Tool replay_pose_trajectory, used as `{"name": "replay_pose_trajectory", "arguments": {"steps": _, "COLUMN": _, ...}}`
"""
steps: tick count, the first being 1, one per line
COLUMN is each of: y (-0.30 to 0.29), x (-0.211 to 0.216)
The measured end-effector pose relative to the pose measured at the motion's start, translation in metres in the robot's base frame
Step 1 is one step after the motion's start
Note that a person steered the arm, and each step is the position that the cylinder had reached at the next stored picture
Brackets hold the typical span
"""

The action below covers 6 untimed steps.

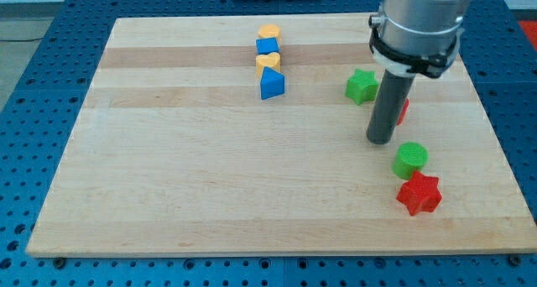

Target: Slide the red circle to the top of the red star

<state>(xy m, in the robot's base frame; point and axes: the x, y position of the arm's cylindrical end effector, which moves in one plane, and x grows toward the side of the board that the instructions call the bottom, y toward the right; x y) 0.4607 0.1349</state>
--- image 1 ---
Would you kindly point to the yellow heart block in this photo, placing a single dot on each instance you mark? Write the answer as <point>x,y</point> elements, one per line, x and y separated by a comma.
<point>271,60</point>

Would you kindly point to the red star block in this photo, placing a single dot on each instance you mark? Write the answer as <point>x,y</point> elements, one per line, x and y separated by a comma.
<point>420,193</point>

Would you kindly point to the blue triangle block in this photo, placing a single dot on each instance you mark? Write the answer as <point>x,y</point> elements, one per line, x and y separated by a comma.
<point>272,83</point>

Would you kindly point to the blue square block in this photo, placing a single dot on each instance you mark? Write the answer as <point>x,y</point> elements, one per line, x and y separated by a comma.
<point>267,45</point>

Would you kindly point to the red circle block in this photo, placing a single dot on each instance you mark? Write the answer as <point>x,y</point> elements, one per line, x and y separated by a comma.
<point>403,112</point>

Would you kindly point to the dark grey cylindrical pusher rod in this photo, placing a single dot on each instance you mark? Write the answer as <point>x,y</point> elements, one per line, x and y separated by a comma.
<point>392,95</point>

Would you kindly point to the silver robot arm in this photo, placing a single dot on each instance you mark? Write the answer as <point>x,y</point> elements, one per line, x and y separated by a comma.
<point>410,38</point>

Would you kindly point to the wooden board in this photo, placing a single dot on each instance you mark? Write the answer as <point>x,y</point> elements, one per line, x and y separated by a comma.
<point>175,154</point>

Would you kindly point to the green circle block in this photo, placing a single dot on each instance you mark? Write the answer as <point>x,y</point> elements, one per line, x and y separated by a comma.
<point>410,156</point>

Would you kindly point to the green star block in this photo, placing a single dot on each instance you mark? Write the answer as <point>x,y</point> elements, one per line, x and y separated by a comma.
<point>362,86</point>

